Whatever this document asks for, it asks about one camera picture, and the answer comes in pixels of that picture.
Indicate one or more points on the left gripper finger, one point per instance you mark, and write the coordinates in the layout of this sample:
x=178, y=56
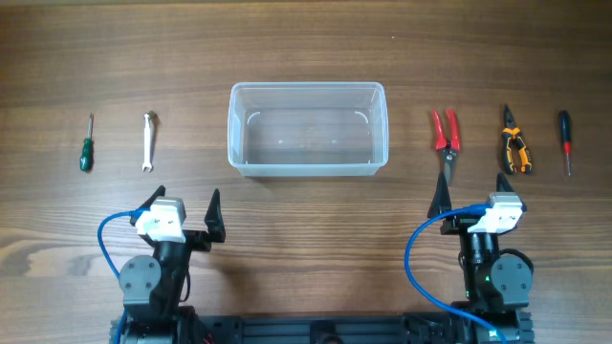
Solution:
x=214, y=219
x=136, y=214

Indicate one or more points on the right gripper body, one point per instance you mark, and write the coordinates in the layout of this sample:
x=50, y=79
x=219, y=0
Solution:
x=458, y=225

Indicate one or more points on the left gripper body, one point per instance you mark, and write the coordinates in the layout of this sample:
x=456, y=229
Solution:
x=166, y=250

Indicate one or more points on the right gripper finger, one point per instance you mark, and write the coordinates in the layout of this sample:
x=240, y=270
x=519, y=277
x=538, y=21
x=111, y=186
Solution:
x=504, y=184
x=441, y=202

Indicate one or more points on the orange black long-nose pliers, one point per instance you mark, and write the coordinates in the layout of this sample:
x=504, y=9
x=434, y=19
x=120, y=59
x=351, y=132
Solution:
x=516, y=156

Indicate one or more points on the red handled cutting pliers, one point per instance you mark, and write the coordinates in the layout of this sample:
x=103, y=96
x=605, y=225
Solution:
x=447, y=148

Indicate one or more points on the black red screwdriver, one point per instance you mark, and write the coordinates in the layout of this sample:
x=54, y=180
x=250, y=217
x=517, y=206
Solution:
x=564, y=122

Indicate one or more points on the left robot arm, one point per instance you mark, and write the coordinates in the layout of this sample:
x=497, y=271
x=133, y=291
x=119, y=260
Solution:
x=156, y=286

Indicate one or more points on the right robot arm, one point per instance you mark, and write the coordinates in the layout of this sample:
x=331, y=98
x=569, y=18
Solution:
x=497, y=282

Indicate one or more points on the clear plastic container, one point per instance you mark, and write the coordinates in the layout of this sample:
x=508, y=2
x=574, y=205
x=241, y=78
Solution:
x=308, y=129

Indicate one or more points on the small silver wrench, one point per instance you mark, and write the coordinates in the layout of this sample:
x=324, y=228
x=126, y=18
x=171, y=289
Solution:
x=148, y=140

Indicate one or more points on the green handled screwdriver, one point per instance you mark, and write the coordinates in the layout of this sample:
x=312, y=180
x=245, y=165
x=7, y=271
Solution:
x=86, y=158

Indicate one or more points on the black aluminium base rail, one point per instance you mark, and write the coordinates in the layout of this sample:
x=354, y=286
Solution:
x=398, y=329

